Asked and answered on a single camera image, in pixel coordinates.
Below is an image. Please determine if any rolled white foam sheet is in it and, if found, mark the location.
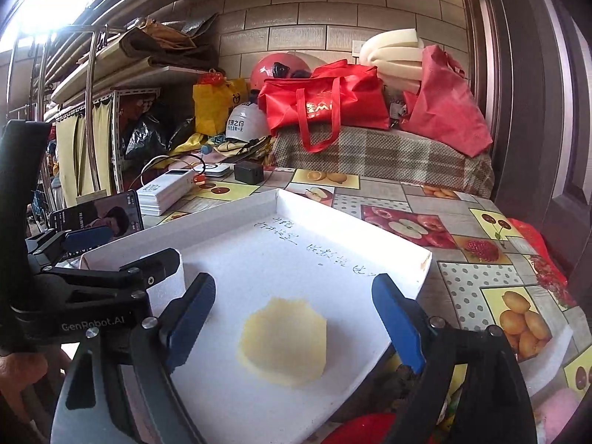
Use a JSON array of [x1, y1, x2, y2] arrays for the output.
[[360, 28, 425, 93]]

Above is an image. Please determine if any metal storage rack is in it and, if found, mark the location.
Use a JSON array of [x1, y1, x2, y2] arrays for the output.
[[9, 23, 218, 204]]

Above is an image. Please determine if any person's left hand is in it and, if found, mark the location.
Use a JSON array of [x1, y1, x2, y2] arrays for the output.
[[0, 354, 49, 391]]

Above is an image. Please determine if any red helmet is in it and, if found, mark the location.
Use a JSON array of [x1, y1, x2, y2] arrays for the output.
[[250, 53, 315, 93]]

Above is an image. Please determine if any folded brown cloth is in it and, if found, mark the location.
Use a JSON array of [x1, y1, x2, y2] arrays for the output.
[[120, 16, 220, 70]]

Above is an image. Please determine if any red tote bag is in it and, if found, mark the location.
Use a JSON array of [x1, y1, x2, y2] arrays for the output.
[[258, 59, 390, 153]]

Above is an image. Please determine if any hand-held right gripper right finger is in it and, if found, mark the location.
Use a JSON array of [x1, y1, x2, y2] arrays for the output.
[[371, 273, 539, 444]]

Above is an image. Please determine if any white foam tray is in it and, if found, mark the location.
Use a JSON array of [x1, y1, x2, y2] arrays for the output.
[[81, 188, 433, 444]]

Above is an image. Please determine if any plaid blanket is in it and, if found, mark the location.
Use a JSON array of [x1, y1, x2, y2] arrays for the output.
[[269, 125, 495, 199]]

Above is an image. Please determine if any white cable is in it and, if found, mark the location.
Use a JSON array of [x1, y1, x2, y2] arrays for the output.
[[127, 154, 204, 190]]

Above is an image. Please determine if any small white charger pad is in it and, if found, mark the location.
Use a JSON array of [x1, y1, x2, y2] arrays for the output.
[[192, 163, 233, 179]]

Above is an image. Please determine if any white foam block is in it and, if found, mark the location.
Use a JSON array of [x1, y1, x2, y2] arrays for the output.
[[150, 247, 186, 316]]

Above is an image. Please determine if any red plastic bag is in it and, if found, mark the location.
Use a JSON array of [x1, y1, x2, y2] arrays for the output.
[[506, 217, 576, 308]]

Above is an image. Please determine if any red nonwoven bag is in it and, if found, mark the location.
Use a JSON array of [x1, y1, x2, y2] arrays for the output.
[[400, 45, 493, 158]]

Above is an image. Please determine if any white power bank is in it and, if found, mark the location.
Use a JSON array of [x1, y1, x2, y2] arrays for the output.
[[136, 169, 197, 216]]

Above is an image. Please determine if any black plastic bag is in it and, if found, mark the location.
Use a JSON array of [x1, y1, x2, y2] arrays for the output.
[[124, 113, 195, 160]]

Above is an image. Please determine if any flat white foam sheet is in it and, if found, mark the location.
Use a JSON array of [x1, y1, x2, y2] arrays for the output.
[[518, 321, 576, 398]]

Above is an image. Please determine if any brown braided rope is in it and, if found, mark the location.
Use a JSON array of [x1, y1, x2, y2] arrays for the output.
[[377, 356, 428, 398]]

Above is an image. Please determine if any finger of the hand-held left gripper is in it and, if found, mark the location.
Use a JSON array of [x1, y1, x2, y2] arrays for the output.
[[32, 247, 181, 306], [25, 226, 115, 269]]

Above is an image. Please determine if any white helmet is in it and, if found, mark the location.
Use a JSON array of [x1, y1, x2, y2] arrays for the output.
[[225, 102, 271, 143]]

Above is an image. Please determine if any yellow curtain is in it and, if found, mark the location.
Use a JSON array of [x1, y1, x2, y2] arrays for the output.
[[55, 102, 114, 206]]

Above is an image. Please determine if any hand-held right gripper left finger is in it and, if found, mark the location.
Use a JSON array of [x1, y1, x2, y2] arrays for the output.
[[51, 272, 217, 444]]

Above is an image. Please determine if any yellow cloth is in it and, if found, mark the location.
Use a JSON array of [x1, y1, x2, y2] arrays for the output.
[[169, 132, 273, 155]]

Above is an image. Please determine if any yellow paper bag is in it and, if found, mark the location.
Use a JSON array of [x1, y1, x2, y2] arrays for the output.
[[193, 78, 249, 137]]

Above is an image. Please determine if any fruit print tablecloth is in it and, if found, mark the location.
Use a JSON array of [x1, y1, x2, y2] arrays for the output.
[[139, 164, 592, 444]]

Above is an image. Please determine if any black charger cube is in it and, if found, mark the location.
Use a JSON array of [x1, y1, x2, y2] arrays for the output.
[[233, 162, 264, 185]]

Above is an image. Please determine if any round yellow sponge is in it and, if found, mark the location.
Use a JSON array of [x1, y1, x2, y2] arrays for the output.
[[238, 297, 328, 387]]

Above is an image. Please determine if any brown door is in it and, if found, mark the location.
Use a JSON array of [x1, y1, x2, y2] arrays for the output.
[[458, 0, 592, 287]]

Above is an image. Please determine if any black smartphone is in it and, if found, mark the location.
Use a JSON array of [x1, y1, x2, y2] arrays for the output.
[[48, 189, 145, 260]]

